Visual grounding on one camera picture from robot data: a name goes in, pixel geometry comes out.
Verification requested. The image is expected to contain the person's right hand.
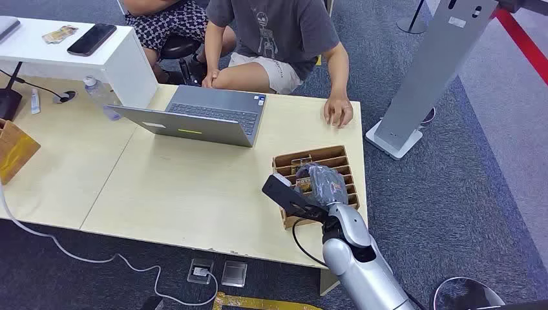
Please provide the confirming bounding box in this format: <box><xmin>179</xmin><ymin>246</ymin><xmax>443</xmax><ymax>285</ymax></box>
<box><xmin>201</xmin><ymin>68</ymin><xmax>221</xmax><ymax>89</ymax></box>

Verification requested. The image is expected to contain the white desk riser shelf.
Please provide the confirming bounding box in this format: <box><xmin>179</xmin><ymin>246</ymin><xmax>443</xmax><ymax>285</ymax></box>
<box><xmin>0</xmin><ymin>17</ymin><xmax>160</xmax><ymax>110</ymax></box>

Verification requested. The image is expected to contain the wooden table leg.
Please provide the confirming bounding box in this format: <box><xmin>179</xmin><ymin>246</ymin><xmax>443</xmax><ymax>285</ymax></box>
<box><xmin>319</xmin><ymin>268</ymin><xmax>342</xmax><ymax>297</ymax></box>

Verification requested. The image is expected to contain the person in grey shirt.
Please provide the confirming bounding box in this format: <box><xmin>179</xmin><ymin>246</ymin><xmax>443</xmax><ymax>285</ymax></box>
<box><xmin>201</xmin><ymin>0</ymin><xmax>355</xmax><ymax>129</ymax></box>

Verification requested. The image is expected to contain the black round stool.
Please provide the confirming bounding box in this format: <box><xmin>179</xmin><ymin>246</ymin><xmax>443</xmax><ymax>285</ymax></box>
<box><xmin>160</xmin><ymin>34</ymin><xmax>203</xmax><ymax>85</ymax></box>

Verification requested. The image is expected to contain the person's left hand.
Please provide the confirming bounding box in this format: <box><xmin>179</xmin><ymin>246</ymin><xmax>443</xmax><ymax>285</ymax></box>
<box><xmin>323</xmin><ymin>96</ymin><xmax>355</xmax><ymax>129</ymax></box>

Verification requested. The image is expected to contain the thin black cable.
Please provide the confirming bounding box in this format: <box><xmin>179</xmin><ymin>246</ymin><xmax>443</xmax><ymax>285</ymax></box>
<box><xmin>0</xmin><ymin>68</ymin><xmax>70</xmax><ymax>103</ymax></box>

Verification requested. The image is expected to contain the grey open laptop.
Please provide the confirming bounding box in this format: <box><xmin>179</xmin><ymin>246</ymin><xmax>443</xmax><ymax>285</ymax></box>
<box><xmin>107</xmin><ymin>85</ymin><xmax>268</xmax><ymax>149</ymax></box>

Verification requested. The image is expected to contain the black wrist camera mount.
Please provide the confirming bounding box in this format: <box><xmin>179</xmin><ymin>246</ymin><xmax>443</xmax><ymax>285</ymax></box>
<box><xmin>262</xmin><ymin>172</ymin><xmax>329</xmax><ymax>223</ymax></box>

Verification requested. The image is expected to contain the brown wooden box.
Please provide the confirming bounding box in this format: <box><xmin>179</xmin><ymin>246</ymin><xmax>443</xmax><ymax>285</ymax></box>
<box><xmin>0</xmin><ymin>118</ymin><xmax>42</xmax><ymax>186</ymax></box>

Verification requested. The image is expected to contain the grey closed laptop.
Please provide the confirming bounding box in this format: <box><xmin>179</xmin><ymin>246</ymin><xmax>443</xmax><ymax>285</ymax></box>
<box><xmin>0</xmin><ymin>15</ymin><xmax>21</xmax><ymax>44</ymax></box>

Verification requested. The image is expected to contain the grey kiosk stand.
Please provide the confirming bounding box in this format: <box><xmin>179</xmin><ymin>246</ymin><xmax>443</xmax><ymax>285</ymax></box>
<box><xmin>364</xmin><ymin>0</ymin><xmax>500</xmax><ymax>161</ymax></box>

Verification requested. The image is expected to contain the metal floor plate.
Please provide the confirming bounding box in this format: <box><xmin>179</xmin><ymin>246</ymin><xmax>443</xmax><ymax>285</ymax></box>
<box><xmin>220</xmin><ymin>260</ymin><xmax>249</xmax><ymax>288</ymax></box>

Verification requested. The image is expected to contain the floor power socket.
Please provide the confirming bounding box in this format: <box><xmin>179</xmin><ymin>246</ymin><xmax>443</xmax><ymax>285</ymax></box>
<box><xmin>186</xmin><ymin>257</ymin><xmax>215</xmax><ymax>286</ymax></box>

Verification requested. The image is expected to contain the white floor cable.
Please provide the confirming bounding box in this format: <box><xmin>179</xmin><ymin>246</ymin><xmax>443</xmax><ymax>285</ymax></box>
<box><xmin>0</xmin><ymin>183</ymin><xmax>220</xmax><ymax>307</ymax></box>

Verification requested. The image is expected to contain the red barrier belt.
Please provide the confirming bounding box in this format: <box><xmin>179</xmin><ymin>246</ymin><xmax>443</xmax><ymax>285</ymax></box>
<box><xmin>491</xmin><ymin>7</ymin><xmax>548</xmax><ymax>87</ymax></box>

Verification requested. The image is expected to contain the clear plastic water bottle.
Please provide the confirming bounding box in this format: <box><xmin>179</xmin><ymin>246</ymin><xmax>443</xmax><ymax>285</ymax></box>
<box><xmin>83</xmin><ymin>76</ymin><xmax>123</xmax><ymax>122</ymax></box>

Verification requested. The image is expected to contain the round desk cable grommet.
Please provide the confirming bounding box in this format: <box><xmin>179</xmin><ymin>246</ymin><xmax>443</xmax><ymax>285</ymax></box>
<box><xmin>53</xmin><ymin>90</ymin><xmax>78</xmax><ymax>105</ymax></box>

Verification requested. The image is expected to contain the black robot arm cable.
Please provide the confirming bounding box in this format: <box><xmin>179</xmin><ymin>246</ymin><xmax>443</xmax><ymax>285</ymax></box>
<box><xmin>291</xmin><ymin>218</ymin><xmax>329</xmax><ymax>269</ymax></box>

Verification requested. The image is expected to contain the round chrome-rimmed stool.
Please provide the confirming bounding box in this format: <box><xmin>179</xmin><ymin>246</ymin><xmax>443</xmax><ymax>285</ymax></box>
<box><xmin>432</xmin><ymin>276</ymin><xmax>507</xmax><ymax>310</ymax></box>

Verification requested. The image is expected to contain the black monitor stand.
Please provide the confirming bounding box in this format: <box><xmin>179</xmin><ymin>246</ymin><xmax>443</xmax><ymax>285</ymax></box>
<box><xmin>0</xmin><ymin>61</ymin><xmax>25</xmax><ymax>122</ymax></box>

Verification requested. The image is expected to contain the person in patterned clothes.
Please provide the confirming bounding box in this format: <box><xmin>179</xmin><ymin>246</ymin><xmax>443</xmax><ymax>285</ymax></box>
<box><xmin>121</xmin><ymin>0</ymin><xmax>237</xmax><ymax>85</ymax></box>

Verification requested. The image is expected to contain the stack of paper notes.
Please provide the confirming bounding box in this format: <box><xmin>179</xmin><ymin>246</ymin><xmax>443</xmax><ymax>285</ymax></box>
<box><xmin>41</xmin><ymin>24</ymin><xmax>79</xmax><ymax>45</ymax></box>

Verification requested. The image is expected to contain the slotted wooden card holder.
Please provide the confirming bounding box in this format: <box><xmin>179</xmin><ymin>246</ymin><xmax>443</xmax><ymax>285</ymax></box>
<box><xmin>272</xmin><ymin>145</ymin><xmax>361</xmax><ymax>230</ymax></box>

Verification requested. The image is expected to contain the person's hand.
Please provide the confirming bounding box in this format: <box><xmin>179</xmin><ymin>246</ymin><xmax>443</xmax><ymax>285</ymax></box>
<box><xmin>201</xmin><ymin>68</ymin><xmax>221</xmax><ymax>89</ymax></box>
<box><xmin>323</xmin><ymin>96</ymin><xmax>355</xmax><ymax>129</ymax></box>

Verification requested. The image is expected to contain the yellow floor tape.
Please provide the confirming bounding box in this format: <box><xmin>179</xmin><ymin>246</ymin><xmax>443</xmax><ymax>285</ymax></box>
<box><xmin>212</xmin><ymin>291</ymin><xmax>322</xmax><ymax>310</ymax></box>

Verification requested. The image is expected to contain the stanchion post base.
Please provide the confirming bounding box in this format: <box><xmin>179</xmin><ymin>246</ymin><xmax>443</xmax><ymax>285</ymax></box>
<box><xmin>396</xmin><ymin>0</ymin><xmax>429</xmax><ymax>35</ymax></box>

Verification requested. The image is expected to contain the black smartphone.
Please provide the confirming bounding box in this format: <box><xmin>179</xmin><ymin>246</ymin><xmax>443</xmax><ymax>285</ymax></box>
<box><xmin>67</xmin><ymin>23</ymin><xmax>118</xmax><ymax>57</ymax></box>

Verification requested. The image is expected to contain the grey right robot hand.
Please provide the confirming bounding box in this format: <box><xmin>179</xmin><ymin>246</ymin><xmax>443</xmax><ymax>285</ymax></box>
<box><xmin>295</xmin><ymin>163</ymin><xmax>350</xmax><ymax>207</ymax></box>

